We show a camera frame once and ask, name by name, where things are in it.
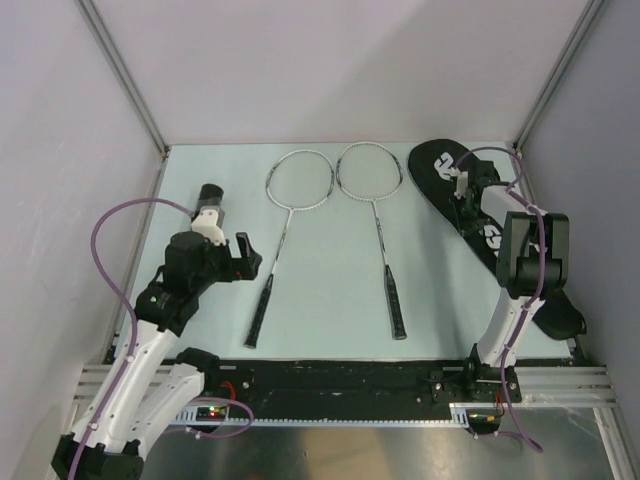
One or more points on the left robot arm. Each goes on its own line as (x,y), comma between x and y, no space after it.
(115,435)

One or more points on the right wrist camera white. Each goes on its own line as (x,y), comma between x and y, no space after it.
(460,180)

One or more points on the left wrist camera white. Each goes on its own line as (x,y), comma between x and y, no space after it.
(208,223)

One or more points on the aluminium frame post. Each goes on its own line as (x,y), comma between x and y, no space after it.
(117,63)
(577,38)

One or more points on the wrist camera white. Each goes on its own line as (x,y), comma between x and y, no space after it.
(460,180)
(208,223)

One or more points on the grey cable duct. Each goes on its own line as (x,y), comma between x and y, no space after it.
(459,416)

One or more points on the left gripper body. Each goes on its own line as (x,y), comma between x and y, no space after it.
(225,267)

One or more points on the white badminton racket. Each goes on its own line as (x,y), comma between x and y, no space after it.
(369,172)
(300,181)

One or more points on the black shuttlecock tube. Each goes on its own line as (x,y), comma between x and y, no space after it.
(210,195)

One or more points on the left aluminium frame post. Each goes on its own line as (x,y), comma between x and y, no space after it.
(117,63)

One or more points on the black racket bag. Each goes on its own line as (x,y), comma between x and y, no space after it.
(429,165)

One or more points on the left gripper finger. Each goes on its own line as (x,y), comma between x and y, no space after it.
(249,266)
(247,253)

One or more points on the right aluminium frame post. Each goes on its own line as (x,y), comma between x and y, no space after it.
(577,38)

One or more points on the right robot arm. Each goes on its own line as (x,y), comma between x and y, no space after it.
(532,263)

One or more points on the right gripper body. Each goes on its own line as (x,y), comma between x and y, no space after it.
(470,217)

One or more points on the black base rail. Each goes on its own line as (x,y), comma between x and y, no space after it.
(347,390)

